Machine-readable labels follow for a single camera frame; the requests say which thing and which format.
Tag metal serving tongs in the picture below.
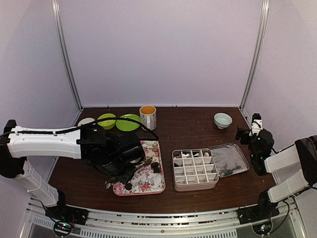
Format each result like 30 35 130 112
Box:
105 157 153 189

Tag pink rabbit tin lid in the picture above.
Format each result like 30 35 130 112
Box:
210 143 250 178

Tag floral pink tray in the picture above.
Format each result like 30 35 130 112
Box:
112 140 165 196

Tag pink divided tin box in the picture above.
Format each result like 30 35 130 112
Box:
171 148 219 192

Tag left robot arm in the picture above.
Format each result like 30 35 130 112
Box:
0 120 145 220

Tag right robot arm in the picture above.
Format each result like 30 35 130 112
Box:
235 122 317 220

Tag pale blue tea bowl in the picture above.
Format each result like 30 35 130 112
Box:
213 113 233 129

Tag green plate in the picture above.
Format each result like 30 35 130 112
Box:
116 114 141 132

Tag green bowl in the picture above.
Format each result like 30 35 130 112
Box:
98 113 116 130

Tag floral white mug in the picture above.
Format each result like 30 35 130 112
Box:
139 105 157 130

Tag black white bowl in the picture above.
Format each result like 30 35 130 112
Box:
77 118 95 126

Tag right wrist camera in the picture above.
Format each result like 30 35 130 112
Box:
249 113 263 136

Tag right aluminium frame post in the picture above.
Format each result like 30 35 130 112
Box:
239 0 270 112

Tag aluminium frame post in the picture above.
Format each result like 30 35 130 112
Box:
52 0 83 111
239 0 270 112

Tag front aluminium rail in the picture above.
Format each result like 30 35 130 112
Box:
18 197 308 238

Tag left aluminium frame post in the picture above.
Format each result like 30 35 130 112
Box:
52 0 83 111

